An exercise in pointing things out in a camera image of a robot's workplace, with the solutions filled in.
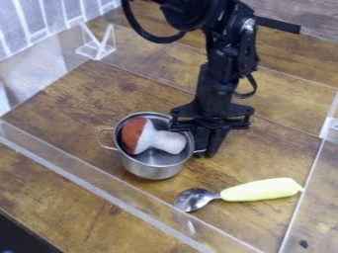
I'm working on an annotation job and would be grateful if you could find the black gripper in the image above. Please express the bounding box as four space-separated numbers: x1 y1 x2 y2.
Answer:
168 64 255 157

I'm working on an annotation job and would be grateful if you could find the silver metal pot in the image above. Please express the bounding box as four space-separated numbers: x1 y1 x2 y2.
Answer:
96 112 195 180

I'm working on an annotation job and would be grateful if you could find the red white toy mushroom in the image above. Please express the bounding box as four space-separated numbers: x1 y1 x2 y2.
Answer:
121 117 187 154

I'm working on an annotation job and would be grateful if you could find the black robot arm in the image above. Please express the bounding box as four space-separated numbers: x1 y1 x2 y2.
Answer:
161 0 260 157

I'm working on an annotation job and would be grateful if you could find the clear acrylic front barrier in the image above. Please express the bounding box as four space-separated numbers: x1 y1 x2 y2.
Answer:
0 120 263 253

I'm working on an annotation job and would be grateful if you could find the spoon with yellow handle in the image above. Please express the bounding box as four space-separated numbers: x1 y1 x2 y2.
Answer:
173 178 303 212

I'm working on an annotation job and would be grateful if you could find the clear acrylic corner bracket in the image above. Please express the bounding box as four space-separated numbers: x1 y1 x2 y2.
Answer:
74 22 116 60

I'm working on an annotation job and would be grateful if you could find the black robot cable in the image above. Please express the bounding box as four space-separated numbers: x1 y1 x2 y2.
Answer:
120 0 189 44

